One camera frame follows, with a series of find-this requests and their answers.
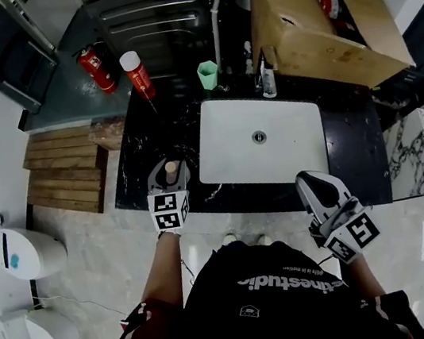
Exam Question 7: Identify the white curved device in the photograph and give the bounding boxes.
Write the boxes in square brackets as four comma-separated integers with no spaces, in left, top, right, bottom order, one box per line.
[0,300,81,339]

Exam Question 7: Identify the white rectangular sink basin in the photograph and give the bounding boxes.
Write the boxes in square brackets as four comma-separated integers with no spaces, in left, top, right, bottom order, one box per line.
[186,81,333,200]

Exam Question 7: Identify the black marble vanity counter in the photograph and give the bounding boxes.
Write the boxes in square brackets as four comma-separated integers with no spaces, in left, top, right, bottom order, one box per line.
[94,37,396,249]

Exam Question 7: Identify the person's black printed shirt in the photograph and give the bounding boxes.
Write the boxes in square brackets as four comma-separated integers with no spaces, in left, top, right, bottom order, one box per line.
[75,211,424,339]

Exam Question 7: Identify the red fire extinguisher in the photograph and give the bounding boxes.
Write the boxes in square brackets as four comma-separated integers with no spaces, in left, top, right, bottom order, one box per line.
[74,41,122,100]

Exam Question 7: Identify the small clear glass bottle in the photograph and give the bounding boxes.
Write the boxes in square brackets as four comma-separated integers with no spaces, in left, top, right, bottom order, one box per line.
[253,45,283,101]

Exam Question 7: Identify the red canister in box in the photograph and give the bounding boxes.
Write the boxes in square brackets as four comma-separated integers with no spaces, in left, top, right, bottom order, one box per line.
[318,0,345,23]

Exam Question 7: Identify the white marble veined cabinet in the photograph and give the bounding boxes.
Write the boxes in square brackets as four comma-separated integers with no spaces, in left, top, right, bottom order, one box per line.
[376,106,424,202]

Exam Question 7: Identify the green plastic cup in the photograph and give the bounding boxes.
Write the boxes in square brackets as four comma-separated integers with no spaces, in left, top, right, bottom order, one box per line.
[195,59,222,93]

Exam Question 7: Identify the red spray can white cap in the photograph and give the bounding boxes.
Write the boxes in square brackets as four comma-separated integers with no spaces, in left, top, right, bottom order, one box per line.
[117,46,159,104]

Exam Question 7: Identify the dark folding chair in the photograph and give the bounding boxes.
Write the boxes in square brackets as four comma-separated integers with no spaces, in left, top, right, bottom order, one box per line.
[0,0,67,121]

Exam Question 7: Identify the large open cardboard box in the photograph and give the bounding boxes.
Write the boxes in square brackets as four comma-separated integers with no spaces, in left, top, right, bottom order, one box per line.
[241,0,420,108]

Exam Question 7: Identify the person's right forearm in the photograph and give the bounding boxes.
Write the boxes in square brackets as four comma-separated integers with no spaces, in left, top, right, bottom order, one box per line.
[341,250,388,304]

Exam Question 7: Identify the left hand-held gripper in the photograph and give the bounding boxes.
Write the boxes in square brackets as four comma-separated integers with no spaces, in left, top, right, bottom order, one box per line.
[140,154,201,237]

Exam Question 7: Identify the grey door with handle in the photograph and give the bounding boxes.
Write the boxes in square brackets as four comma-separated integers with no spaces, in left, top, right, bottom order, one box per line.
[0,0,57,60]

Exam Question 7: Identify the person's right white shoe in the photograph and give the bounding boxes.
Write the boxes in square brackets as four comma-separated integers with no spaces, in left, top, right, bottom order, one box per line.
[252,231,274,248]

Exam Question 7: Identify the dark ribbed metal appliance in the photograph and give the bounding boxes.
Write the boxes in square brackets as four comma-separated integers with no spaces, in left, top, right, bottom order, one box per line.
[83,0,237,91]

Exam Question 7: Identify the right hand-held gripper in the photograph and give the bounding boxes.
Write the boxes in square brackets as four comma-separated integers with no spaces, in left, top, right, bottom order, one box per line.
[293,161,385,271]

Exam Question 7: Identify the wooden pallet stack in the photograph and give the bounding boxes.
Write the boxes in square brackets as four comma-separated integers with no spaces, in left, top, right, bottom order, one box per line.
[14,116,141,226]

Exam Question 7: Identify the small clear soap bottle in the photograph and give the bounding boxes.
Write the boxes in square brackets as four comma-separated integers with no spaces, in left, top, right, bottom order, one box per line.
[161,159,184,191]

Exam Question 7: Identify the white drain hose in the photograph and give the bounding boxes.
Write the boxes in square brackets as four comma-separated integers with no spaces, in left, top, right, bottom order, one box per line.
[205,0,239,75]

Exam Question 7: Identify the person's left forearm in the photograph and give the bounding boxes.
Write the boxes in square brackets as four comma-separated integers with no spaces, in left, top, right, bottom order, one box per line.
[130,229,194,314]

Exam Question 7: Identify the dark stone platform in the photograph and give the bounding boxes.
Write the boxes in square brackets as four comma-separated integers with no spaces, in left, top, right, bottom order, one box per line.
[1,3,136,136]

